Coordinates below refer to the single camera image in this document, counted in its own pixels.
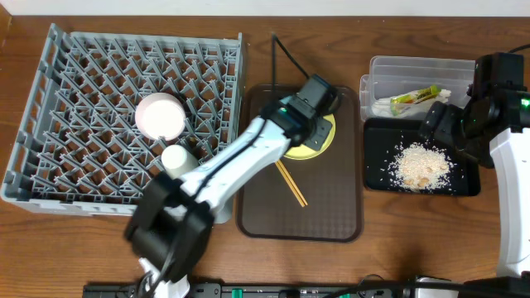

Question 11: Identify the black tray bin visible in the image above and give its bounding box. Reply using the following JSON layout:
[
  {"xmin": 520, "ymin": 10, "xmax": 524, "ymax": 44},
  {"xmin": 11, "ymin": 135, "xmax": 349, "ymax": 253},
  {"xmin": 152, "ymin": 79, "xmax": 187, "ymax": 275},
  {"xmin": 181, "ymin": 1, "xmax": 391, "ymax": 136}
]
[{"xmin": 364, "ymin": 118, "xmax": 481, "ymax": 196}]

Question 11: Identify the pink bowl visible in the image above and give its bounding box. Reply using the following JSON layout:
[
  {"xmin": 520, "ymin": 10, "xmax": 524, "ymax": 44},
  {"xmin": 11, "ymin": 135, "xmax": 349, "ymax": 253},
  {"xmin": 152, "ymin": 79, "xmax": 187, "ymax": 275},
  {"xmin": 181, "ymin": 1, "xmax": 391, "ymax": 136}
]
[{"xmin": 135, "ymin": 93, "xmax": 186, "ymax": 141}]

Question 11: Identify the yellow round plate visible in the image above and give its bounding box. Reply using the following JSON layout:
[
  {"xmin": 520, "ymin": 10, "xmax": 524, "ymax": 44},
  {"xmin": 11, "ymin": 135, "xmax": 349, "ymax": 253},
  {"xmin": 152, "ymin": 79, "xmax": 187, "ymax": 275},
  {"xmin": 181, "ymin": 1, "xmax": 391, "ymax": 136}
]
[{"xmin": 284, "ymin": 114, "xmax": 336, "ymax": 161}]

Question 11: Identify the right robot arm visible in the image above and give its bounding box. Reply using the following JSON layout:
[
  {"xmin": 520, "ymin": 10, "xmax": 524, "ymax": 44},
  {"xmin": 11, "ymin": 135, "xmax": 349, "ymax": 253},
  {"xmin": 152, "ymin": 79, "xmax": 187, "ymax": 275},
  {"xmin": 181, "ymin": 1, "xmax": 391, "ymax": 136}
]
[{"xmin": 419, "ymin": 50, "xmax": 529, "ymax": 297}]

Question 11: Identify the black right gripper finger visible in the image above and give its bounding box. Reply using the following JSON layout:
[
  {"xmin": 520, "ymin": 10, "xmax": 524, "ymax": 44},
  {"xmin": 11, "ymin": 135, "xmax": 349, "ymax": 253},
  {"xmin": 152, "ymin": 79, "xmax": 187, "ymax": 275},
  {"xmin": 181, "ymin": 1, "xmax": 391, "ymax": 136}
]
[
  {"xmin": 418, "ymin": 101, "xmax": 446, "ymax": 141},
  {"xmin": 436, "ymin": 103, "xmax": 465, "ymax": 151}
]

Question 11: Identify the leftover rice food waste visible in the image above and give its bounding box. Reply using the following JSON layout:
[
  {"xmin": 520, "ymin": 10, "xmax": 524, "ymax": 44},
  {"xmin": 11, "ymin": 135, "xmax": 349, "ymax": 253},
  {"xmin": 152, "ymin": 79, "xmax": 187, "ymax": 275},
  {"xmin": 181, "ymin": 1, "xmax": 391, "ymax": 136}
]
[{"xmin": 388, "ymin": 142, "xmax": 455, "ymax": 192}]

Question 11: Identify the white cup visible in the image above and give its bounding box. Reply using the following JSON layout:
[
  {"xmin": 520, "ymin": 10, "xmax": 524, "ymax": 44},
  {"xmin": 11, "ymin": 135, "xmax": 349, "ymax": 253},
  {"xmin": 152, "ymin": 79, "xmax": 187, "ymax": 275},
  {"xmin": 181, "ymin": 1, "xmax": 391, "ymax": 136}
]
[{"xmin": 161, "ymin": 145, "xmax": 199, "ymax": 179}]

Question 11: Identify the clear plastic bin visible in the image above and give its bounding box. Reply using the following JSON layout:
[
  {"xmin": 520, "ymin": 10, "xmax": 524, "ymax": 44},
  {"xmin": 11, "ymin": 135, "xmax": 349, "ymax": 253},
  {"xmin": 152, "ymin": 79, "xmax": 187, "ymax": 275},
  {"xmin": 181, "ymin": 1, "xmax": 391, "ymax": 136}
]
[{"xmin": 359, "ymin": 55, "xmax": 475, "ymax": 121}]

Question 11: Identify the white napkin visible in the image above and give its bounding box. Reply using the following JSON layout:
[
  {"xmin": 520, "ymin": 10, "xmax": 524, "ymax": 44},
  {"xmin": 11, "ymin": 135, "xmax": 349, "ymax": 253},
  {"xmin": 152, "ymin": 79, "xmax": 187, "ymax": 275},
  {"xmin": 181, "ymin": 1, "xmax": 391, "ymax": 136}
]
[{"xmin": 370, "ymin": 89, "xmax": 451, "ymax": 118}]

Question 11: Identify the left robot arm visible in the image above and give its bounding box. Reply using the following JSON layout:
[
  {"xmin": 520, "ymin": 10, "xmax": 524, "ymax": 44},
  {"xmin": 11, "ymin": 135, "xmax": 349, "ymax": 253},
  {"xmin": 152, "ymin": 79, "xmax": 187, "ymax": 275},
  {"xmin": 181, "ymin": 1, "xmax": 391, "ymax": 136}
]
[{"xmin": 124, "ymin": 74, "xmax": 340, "ymax": 297}]

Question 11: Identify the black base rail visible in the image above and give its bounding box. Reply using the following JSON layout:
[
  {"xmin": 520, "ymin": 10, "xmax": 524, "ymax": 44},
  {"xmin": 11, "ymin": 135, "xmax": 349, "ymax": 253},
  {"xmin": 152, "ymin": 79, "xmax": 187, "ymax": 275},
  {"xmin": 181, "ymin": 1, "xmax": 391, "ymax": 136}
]
[{"xmin": 81, "ymin": 281, "xmax": 415, "ymax": 298}]

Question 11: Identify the green orange snack wrapper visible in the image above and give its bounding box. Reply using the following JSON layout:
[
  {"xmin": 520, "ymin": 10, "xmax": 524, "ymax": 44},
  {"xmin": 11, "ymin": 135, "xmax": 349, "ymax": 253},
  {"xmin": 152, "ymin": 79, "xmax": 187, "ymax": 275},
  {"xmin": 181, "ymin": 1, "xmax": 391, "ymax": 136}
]
[{"xmin": 390, "ymin": 85, "xmax": 441, "ymax": 116}]

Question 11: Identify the grey plastic dishwasher rack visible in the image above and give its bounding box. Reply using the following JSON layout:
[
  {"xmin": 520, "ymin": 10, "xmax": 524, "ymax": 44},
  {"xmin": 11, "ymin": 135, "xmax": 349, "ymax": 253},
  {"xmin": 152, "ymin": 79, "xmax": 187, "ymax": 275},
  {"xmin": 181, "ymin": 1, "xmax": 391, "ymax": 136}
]
[{"xmin": 1, "ymin": 25, "xmax": 245, "ymax": 216}]

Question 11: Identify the brown serving tray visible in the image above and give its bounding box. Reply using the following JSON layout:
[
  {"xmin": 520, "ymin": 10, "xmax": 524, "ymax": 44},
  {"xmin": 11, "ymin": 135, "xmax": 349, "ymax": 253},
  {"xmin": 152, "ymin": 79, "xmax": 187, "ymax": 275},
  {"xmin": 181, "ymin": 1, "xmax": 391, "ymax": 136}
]
[{"xmin": 235, "ymin": 86, "xmax": 364, "ymax": 243}]

